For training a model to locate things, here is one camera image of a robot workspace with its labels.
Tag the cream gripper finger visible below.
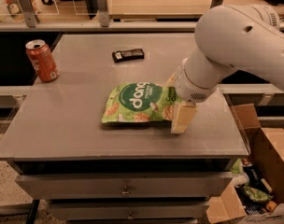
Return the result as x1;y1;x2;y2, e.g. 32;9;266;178
165;73;177;87
171;101;197;134

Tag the green snack bag in box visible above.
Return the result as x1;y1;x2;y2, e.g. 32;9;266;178
243;185;273;203

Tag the grey drawer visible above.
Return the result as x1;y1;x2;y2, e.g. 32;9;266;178
16;172;232;200
50;201;209;220

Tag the lower grey drawer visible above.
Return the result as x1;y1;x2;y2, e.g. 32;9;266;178
50;201;209;220

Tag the cardboard box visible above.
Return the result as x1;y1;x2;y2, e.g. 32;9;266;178
206;104;284;224

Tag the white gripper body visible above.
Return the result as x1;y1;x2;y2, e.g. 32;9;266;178
174;58;217;103

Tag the left metal bracket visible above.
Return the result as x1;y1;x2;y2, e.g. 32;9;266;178
19;0;38;28

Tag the black table leg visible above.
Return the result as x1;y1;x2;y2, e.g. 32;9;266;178
26;200;40;224

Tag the middle metal bracket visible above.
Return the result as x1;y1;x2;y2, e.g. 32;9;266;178
96;0;110;27

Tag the green rice chip bag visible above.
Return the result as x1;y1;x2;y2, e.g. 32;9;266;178
102;82;181;123

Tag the black rxbar chocolate bar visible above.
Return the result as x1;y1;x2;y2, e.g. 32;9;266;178
112;49;145;63

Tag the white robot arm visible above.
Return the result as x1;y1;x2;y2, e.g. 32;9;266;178
168;5;284;133

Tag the dark bottle in box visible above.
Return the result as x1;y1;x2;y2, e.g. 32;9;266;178
242;158;261;184

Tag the upper grey drawer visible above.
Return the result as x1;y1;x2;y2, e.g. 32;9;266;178
16;172;232;200

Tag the orange soda can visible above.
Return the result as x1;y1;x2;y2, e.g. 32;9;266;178
25;39;59;82

